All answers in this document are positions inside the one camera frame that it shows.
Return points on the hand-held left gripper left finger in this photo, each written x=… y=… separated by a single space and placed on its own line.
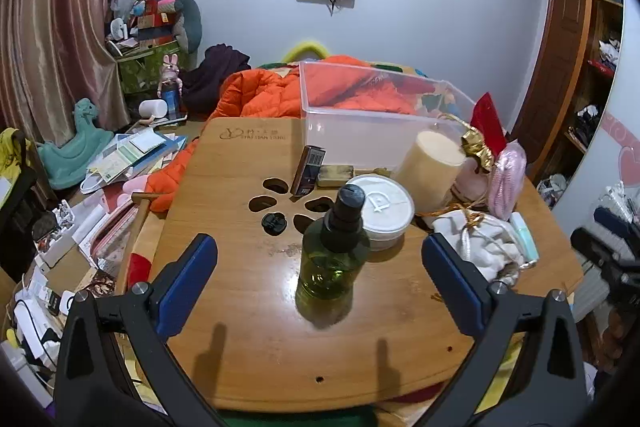
x=192 y=277

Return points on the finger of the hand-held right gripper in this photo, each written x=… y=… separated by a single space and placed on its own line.
x=597 y=249

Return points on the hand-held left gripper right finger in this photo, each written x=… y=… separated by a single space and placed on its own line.
x=452 y=282

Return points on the white round cream jar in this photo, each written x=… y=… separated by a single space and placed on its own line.
x=385 y=207

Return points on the cream cylinder container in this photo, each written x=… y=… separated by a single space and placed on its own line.
x=430 y=172

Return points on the green bottle with black cap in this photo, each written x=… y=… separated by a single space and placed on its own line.
x=325 y=267

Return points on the gold ribbon bow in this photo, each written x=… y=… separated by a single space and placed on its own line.
x=477 y=149

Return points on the clear plastic storage box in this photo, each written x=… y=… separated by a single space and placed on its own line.
x=350 y=137

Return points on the white radiator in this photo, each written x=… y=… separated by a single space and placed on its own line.
x=617 y=202

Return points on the wooden desk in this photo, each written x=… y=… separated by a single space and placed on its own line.
x=400 y=332

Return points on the light teal tube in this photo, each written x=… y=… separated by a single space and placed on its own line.
x=525 y=237

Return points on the small black cap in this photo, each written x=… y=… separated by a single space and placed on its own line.
x=273 y=224

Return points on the pile of boxes and papers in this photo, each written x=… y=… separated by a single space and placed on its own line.
x=65 y=237

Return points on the pile of books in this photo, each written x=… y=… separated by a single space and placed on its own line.
x=135 y=152

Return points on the small black box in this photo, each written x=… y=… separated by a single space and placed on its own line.
x=307 y=172

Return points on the olive rectangular block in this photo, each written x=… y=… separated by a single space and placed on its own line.
x=335 y=175

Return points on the white cup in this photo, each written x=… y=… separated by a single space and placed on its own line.
x=152 y=109

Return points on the blue can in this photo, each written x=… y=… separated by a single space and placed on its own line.
x=171 y=99

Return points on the orange down jacket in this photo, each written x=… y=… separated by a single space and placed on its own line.
x=260 y=97

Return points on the wooden shelf unit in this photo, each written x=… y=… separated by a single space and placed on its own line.
x=600 y=57

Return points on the dark purple clothing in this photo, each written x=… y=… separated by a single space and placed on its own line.
x=215 y=72

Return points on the pink bunny figure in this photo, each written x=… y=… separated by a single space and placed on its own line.
x=171 y=69

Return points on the green patterned box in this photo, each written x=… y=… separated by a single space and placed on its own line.
x=140 y=72

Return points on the wooden wardrobe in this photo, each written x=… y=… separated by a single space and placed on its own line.
x=560 y=32

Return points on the yellow cloth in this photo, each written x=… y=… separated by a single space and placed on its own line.
x=10 y=152

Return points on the yellow green pillow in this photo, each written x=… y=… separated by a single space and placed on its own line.
x=305 y=48

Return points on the grey plush pillow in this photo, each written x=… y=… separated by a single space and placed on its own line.
x=190 y=19

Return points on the pile of toys and boxes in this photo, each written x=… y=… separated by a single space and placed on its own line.
x=145 y=19

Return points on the striped pink curtain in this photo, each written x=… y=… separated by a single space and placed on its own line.
x=50 y=32

